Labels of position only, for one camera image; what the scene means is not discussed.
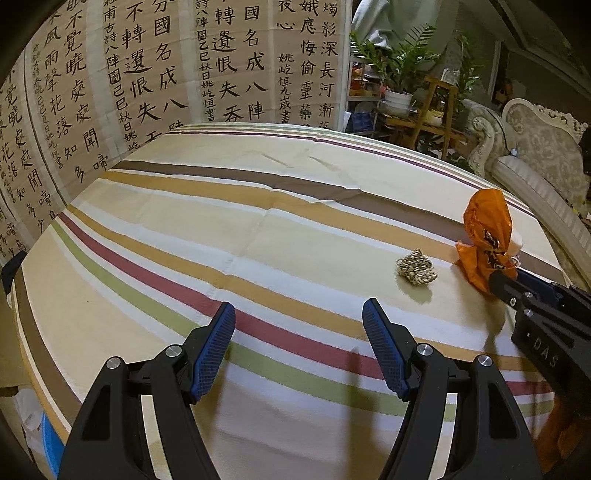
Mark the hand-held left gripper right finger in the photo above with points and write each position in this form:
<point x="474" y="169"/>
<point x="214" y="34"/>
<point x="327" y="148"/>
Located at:
<point x="383" y="346"/>

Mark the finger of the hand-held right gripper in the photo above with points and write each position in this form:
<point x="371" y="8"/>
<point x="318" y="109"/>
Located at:
<point x="505" y="286"/>
<point x="538" y="284"/>

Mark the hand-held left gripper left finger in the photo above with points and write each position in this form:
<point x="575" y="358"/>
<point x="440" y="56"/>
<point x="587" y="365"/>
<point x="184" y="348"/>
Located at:
<point x="210" y="350"/>

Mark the orange plastic wrapper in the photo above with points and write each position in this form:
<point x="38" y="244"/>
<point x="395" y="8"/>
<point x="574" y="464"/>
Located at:
<point x="489" y="221"/>

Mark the person's right forearm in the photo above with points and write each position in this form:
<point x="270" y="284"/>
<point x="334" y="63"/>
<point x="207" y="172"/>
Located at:
<point x="568" y="443"/>

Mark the striped tablecloth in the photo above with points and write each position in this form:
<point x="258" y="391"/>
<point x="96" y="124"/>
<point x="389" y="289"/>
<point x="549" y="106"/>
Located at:
<point x="231" y="230"/>

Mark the low green leafy plant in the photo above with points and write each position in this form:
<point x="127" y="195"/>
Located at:
<point x="443" y="152"/>

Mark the cream carved sofa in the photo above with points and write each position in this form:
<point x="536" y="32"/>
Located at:
<point x="531" y="134"/>

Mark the wooden plant stand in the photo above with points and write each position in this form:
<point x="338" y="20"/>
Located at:
<point x="431" y="124"/>

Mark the clear plastic bag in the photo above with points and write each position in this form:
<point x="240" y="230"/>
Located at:
<point x="34" y="424"/>

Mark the leafy plant in white pot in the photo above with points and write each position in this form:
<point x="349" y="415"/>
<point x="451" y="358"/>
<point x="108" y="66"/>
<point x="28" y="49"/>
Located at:
<point x="397" y="101"/>

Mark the blue crate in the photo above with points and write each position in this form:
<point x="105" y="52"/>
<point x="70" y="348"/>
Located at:
<point x="360" y="122"/>

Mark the white metal shelf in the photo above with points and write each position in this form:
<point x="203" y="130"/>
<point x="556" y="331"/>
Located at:
<point x="364" y="99"/>

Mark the tall green plant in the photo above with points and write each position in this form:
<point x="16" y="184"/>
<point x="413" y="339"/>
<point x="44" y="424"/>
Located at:
<point x="464" y="55"/>

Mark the calligraphy paper sheet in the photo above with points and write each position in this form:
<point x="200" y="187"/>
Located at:
<point x="27" y="175"/>
<point x="69" y="92"/>
<point x="184" y="69"/>
<point x="314" y="69"/>

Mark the grey curtain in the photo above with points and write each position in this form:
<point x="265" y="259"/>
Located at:
<point x="397" y="18"/>

